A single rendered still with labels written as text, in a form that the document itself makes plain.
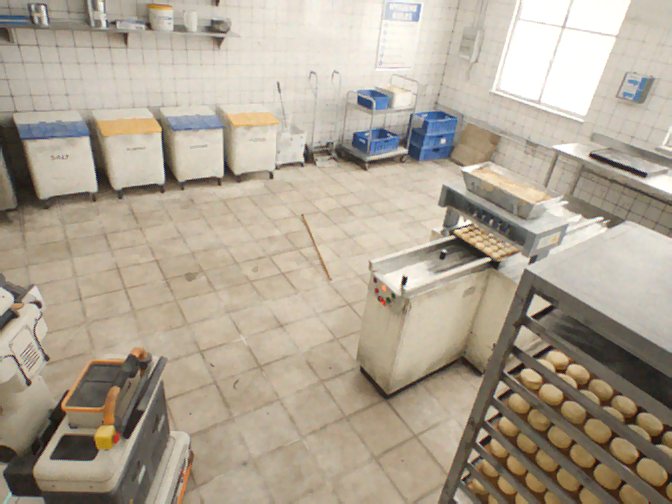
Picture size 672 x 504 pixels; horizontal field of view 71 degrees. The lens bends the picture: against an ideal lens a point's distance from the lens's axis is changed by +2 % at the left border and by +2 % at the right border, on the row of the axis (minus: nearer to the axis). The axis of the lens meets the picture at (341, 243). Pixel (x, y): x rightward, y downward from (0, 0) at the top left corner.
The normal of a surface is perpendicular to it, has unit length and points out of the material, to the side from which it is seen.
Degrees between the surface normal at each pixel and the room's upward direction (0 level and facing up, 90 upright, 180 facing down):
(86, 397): 1
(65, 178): 92
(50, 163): 91
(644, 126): 90
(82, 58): 90
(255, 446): 0
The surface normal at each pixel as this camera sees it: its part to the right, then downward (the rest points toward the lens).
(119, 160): 0.50, 0.52
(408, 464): 0.11, -0.85
